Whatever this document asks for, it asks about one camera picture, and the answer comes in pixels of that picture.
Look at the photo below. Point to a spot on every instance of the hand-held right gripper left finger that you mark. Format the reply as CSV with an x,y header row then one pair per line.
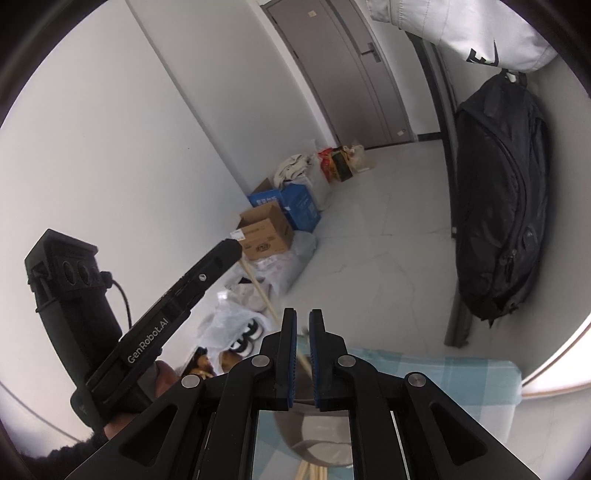
x,y
292,364

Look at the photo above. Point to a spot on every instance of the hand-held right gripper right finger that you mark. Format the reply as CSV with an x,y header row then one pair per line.
x,y
314,364

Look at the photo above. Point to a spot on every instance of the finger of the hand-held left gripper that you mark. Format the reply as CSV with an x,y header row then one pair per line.
x,y
210,270

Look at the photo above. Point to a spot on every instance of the wooden chopstick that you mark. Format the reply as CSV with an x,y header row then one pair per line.
x,y
258,290
320,474
302,473
305,353

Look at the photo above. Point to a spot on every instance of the grey white utensil holder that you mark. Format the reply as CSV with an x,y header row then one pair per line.
x,y
318,434

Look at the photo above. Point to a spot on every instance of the person's left hand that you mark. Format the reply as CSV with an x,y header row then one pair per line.
x,y
165,381

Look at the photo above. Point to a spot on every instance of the black and white shoes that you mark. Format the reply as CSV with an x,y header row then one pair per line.
x,y
247,339

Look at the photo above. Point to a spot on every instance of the brown cardboard box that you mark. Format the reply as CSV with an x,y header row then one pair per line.
x,y
268,235

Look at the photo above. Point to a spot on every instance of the brown plush slipper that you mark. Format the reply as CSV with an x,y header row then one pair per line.
x,y
201,364

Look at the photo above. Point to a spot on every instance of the blue cardboard box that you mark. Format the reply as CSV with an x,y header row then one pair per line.
x,y
300,207

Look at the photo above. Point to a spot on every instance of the teal checked tablecloth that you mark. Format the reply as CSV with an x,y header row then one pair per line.
x,y
443,392

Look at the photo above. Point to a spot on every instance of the white bag with cloth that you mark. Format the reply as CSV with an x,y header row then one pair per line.
x,y
298,170

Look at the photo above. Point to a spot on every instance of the red yellow bag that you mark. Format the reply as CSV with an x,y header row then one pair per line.
x,y
334,166

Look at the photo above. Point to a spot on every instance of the beige plastic bag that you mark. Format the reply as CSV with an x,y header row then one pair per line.
x,y
360,157

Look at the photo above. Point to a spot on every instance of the grey door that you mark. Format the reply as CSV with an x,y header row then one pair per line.
x,y
341,74

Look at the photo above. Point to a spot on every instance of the black backpack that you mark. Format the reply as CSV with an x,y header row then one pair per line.
x,y
501,198

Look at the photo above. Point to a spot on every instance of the white hanging jacket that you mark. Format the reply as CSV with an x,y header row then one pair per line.
x,y
461,27

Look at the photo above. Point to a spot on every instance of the dark door frame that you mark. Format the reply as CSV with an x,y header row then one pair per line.
x,y
438,138

